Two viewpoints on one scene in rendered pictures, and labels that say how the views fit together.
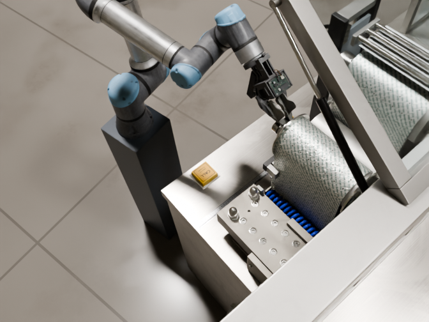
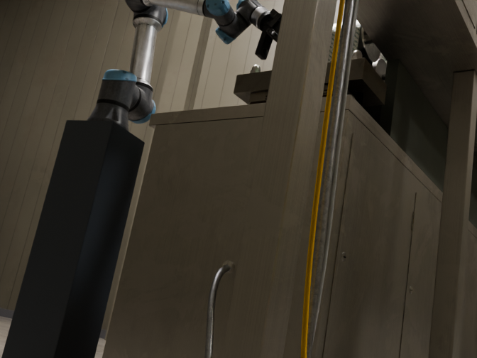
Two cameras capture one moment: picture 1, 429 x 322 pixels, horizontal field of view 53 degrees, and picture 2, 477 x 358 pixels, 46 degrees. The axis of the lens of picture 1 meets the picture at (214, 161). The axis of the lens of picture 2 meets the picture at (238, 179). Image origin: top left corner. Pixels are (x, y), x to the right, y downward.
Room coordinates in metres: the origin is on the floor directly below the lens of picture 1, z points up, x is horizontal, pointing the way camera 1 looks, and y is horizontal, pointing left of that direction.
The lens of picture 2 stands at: (-0.89, 0.42, 0.32)
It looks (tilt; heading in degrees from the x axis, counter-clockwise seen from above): 15 degrees up; 342
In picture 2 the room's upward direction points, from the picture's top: 11 degrees clockwise
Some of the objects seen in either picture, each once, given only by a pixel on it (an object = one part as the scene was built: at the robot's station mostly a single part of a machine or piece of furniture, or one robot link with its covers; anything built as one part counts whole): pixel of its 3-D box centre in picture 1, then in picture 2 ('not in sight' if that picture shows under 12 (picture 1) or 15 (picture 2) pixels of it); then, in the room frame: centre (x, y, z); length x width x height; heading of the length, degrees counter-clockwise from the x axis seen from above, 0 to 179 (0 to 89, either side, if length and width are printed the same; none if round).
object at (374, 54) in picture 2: (360, 193); (372, 38); (0.49, -0.37, 1.25); 0.15 x 0.01 x 0.15; 125
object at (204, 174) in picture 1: (204, 174); not in sight; (0.80, 0.04, 0.91); 0.07 x 0.07 x 0.02; 35
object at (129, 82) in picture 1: (126, 94); (118, 89); (1.08, 0.30, 1.07); 0.13 x 0.12 x 0.14; 141
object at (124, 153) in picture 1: (154, 179); (74, 256); (1.07, 0.30, 0.45); 0.20 x 0.20 x 0.90; 47
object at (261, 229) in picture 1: (278, 246); (307, 89); (0.47, -0.17, 1.00); 0.40 x 0.16 x 0.06; 35
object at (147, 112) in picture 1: (132, 115); (109, 118); (1.07, 0.30, 0.95); 0.15 x 0.15 x 0.10
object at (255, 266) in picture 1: (260, 273); not in sight; (0.40, -0.10, 0.97); 0.10 x 0.03 x 0.11; 35
